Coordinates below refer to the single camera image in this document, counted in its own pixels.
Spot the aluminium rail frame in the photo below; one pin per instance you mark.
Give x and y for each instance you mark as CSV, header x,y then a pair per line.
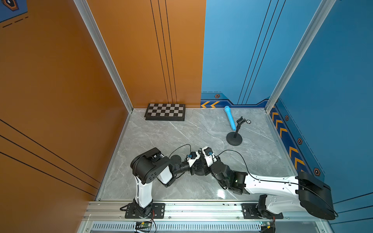
x,y
196,217

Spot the left green circuit board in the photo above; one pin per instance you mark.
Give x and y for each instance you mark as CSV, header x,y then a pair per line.
x,y
143,226

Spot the right green circuit board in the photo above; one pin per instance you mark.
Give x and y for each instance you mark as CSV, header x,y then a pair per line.
x,y
268,227

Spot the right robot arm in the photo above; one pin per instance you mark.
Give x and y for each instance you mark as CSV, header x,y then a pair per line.
x,y
301,193

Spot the green circuit board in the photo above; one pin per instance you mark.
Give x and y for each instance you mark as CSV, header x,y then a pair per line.
x,y
143,226
268,227

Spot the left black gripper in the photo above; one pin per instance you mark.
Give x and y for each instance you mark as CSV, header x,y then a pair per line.
x,y
193,169

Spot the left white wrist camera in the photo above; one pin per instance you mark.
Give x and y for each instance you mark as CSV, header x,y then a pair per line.
x,y
192,158

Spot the light blue toy microphone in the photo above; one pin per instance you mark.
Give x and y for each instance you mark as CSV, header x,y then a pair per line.
x,y
227,110

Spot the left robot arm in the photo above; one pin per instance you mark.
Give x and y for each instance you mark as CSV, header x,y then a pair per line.
x,y
154,155

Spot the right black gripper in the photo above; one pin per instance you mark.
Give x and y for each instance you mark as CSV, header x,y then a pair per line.
x,y
205,169

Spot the black stand pole with clip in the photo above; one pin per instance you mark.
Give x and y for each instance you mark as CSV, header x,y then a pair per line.
x,y
240,121

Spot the black round stand base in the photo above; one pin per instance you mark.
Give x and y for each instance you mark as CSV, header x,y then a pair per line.
x,y
234,139

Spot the black white checkerboard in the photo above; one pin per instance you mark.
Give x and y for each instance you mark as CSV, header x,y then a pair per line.
x,y
165,112

